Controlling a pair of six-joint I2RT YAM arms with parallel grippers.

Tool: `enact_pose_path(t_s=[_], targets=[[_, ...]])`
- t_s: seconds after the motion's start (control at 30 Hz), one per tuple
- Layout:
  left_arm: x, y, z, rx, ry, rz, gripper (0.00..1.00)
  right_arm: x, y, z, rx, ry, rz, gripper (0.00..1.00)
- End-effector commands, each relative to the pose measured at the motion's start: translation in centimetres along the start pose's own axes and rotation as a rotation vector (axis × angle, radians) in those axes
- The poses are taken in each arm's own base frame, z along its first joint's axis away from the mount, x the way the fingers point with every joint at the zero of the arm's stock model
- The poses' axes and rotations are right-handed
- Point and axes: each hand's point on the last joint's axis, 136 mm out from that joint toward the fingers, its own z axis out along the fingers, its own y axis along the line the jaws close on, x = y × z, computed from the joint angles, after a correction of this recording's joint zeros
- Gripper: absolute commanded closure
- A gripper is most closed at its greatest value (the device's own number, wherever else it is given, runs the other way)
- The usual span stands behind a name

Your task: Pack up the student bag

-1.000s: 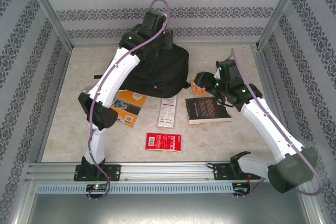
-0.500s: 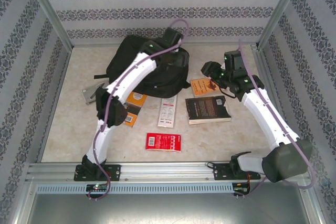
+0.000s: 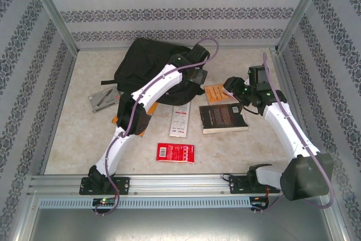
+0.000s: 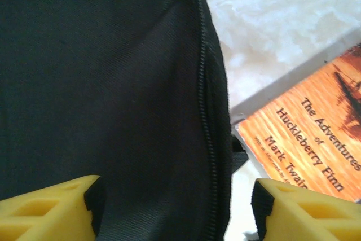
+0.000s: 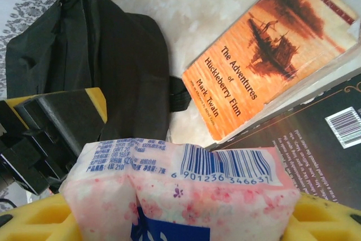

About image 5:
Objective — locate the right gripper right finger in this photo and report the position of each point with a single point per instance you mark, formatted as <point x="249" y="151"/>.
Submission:
<point x="327" y="221"/>

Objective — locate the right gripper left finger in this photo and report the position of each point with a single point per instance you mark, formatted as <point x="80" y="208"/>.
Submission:
<point x="34" y="224"/>

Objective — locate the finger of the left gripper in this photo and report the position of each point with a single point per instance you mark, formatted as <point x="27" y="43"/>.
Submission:
<point x="65" y="117"/>
<point x="14" y="109"/>

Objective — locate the black fabric backpack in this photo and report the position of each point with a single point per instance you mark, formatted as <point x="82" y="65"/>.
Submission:
<point x="112" y="69"/>

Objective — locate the black paperback book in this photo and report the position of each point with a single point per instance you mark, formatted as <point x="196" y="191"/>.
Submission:
<point x="296" y="145"/>

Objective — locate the pink tissue pack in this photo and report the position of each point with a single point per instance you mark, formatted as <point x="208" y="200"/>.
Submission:
<point x="197" y="201"/>

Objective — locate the orange Huckleberry Finn paperback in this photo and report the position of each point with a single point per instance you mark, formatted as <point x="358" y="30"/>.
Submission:
<point x="253" y="54"/>

